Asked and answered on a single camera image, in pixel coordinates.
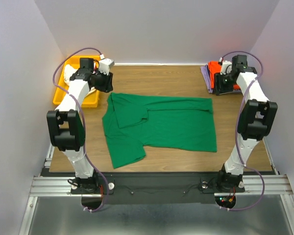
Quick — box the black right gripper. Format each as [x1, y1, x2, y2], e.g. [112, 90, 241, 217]
[211, 71, 236, 94]

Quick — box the green t shirt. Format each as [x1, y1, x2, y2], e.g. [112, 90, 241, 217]
[102, 93, 218, 168]

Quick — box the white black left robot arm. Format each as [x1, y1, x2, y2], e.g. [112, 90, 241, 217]
[47, 58, 114, 193]

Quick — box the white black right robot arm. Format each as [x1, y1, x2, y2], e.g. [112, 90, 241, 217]
[214, 51, 278, 191]

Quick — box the folded orange t shirt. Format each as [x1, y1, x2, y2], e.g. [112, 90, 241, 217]
[208, 61, 241, 92]

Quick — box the yellow plastic bin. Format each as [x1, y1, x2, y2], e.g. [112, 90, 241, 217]
[53, 55, 101, 108]

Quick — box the folded purple t shirt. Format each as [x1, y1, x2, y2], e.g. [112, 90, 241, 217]
[200, 64, 214, 94]

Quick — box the white t shirt red print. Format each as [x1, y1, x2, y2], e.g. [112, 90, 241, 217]
[64, 64, 97, 96]

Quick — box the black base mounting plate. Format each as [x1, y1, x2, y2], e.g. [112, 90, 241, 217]
[38, 172, 277, 205]

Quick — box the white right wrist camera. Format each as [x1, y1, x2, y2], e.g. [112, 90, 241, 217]
[218, 57, 232, 75]

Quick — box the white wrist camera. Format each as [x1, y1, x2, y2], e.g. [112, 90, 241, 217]
[218, 57, 232, 75]
[98, 54, 115, 75]

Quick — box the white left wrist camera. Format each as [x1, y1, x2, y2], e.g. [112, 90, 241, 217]
[98, 54, 115, 75]

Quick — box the aluminium frame rail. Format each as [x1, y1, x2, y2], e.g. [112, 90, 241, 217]
[29, 175, 293, 197]

